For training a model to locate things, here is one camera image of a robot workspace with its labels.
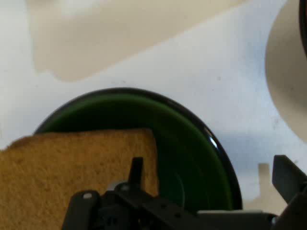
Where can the toasted bread slice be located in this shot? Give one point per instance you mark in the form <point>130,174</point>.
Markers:
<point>60,167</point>

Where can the dark green bowl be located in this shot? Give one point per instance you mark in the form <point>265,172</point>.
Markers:
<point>192,155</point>

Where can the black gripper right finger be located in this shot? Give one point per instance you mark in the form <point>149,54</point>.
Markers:
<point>292,191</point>

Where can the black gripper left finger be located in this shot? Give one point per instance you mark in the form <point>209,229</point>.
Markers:
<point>134,206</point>

